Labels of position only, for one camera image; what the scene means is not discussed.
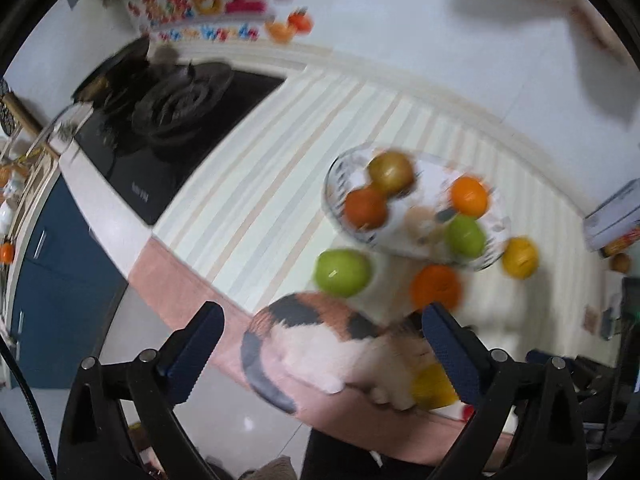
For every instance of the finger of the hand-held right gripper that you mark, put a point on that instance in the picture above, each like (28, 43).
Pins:
(537, 355)

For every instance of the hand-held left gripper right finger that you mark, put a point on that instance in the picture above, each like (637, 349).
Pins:
(450, 355)

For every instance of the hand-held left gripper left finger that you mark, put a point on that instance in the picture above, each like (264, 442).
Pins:
(192, 360)

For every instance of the yellow lemon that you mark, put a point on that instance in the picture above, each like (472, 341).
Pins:
(520, 258)
(432, 387)

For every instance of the orange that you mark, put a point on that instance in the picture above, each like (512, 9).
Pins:
(436, 287)
(469, 196)

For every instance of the clear glass bowl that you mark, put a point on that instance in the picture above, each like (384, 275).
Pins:
(425, 240)

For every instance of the green apple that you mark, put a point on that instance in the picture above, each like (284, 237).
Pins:
(465, 236)
(342, 272)

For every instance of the brown round fruit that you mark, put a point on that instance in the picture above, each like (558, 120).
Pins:
(621, 262)

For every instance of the calico cat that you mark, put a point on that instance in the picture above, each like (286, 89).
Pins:
(325, 350)

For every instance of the white cardboard box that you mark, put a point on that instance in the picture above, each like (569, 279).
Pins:
(615, 220)

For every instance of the person's dark clothing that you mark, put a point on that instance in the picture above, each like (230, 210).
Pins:
(350, 455)

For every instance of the blue cabinet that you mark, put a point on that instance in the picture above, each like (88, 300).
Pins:
(55, 285)

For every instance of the red-orange persimmon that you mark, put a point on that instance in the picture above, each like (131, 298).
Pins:
(366, 208)

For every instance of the yellow-brown pear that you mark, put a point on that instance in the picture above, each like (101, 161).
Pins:
(392, 172)

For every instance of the striped table cover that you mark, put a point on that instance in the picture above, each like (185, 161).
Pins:
(280, 160)

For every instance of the black gas stove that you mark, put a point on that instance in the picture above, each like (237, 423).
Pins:
(165, 125)

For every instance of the glass pot lid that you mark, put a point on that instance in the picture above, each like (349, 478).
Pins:
(62, 127)

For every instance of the black wok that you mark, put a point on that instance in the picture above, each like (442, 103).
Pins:
(125, 70)

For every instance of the orange fruit wall sticker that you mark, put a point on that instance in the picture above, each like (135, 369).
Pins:
(290, 25)

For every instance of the colourful wall sticker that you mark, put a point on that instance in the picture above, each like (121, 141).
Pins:
(200, 5)

